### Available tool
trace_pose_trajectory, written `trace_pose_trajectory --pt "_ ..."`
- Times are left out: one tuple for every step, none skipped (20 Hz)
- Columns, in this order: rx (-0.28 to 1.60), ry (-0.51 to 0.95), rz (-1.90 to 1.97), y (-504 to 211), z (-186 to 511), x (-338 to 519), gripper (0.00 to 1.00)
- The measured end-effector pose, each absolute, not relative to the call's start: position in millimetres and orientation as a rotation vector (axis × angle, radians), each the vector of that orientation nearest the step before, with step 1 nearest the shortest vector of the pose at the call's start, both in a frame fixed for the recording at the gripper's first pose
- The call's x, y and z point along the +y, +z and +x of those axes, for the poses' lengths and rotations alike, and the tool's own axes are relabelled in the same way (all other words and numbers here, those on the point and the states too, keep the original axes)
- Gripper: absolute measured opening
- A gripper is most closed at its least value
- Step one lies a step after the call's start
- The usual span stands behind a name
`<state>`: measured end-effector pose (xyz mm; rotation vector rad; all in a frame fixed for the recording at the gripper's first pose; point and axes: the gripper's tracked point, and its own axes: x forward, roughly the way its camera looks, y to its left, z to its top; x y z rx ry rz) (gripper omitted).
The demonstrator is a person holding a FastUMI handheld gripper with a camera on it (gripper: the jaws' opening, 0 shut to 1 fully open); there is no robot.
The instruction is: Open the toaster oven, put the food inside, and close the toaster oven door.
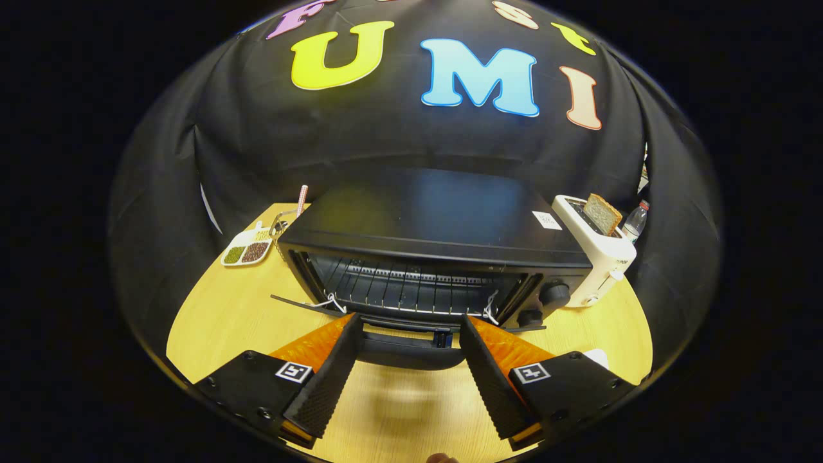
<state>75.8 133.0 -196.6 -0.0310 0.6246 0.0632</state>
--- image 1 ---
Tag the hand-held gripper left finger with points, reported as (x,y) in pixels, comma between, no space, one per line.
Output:
(334,379)

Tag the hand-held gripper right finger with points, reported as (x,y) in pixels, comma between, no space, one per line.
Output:
(492,386)

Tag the black toaster oven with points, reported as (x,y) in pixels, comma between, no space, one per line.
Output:
(437,212)

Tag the metal oven rack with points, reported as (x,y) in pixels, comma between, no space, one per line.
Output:
(411,289)

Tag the white pop-up toaster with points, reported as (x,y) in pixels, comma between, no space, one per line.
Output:
(604,263)

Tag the white divided bean dish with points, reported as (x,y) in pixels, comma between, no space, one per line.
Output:
(247,251)

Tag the pink striped stick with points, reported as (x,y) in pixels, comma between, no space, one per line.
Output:
(302,199)

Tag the brown bread slice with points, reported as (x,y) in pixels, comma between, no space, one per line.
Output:
(601,215)

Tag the red label water bottle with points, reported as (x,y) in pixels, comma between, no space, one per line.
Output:
(636,224)

